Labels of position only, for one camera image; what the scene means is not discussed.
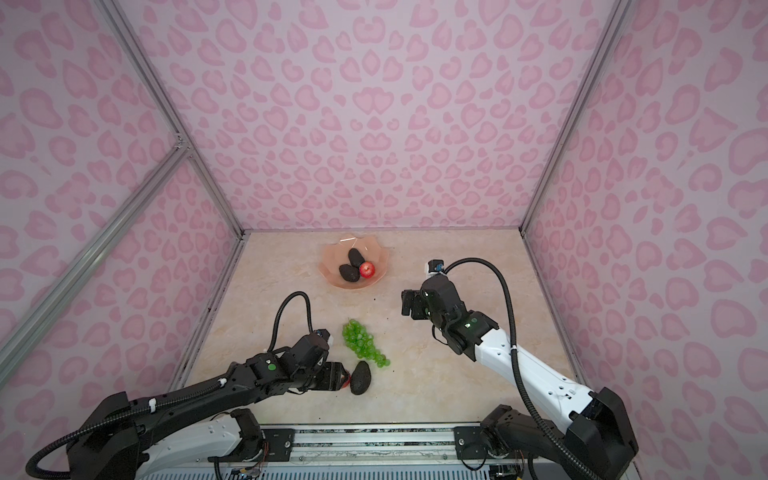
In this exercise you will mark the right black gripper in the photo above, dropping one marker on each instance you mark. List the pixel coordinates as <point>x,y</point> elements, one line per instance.
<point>418,297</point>

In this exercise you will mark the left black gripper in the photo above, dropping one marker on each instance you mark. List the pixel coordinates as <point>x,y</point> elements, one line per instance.
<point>335,378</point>

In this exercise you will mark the dark avocado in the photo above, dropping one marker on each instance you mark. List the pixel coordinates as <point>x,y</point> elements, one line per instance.
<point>349,273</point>
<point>355,257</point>
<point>360,379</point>

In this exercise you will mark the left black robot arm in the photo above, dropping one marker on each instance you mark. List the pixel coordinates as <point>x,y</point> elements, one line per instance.
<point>115,440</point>

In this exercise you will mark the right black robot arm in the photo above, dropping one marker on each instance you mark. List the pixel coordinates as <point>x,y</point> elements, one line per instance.
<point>587,433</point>

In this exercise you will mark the green fake grape bunch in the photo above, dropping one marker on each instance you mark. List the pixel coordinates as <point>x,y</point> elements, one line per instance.
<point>361,342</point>

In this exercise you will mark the pink glass fruit bowl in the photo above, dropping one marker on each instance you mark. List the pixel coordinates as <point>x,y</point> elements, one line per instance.
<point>334,255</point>

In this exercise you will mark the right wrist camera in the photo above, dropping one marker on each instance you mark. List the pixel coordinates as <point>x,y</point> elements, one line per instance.
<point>435,267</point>

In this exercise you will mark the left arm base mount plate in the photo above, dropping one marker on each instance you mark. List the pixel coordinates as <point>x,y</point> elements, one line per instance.
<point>278,444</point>

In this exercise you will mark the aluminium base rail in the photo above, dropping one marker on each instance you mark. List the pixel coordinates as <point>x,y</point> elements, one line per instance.
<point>349,451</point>

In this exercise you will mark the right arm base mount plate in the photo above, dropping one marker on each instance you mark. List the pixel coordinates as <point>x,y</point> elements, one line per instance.
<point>471,444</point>

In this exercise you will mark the diagonal aluminium frame bar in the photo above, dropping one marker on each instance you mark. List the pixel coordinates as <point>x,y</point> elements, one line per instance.
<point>39,319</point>

